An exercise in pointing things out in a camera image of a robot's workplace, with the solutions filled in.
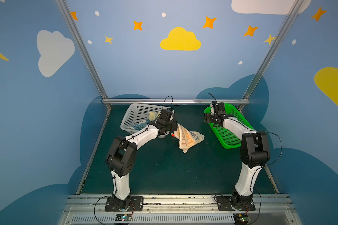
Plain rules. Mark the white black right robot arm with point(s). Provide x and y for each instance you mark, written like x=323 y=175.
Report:
x=254 y=152

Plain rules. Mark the left aluminium frame post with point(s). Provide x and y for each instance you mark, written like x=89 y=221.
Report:
x=64 y=9

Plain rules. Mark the aluminium back frame rail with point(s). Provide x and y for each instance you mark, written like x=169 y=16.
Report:
x=176 y=101

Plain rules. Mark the green perforated plastic basket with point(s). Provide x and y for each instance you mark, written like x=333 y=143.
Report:
x=227 y=139

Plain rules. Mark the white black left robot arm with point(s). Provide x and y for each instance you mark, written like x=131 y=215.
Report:
x=123 y=151

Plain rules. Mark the colourful printed rabbit towel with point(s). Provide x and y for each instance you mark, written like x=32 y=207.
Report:
x=187 y=139

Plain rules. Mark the right green circuit board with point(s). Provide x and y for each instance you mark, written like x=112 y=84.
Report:
x=241 y=219

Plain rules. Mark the green circuit board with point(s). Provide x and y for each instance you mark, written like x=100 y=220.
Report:
x=123 y=218
x=241 y=219

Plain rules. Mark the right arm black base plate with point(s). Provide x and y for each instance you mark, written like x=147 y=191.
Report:
x=235 y=203

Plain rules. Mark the teal patterned towel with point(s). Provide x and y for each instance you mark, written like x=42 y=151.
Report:
x=140 y=125

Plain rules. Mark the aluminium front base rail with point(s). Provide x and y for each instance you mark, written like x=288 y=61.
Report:
x=179 y=210

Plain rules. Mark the pale yellow towel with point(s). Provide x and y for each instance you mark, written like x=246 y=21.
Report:
x=153 y=116

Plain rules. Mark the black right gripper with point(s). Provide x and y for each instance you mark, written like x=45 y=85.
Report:
x=211 y=118

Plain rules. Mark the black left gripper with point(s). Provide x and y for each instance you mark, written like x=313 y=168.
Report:
x=170 y=127

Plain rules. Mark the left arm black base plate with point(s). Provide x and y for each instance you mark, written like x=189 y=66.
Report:
x=129 y=204

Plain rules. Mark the right aluminium frame post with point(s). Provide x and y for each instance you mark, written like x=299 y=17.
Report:
x=284 y=29

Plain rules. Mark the aluminium frame post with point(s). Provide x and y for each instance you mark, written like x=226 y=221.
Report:
x=64 y=9
x=284 y=29

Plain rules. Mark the left green circuit board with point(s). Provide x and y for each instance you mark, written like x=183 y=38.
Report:
x=123 y=218

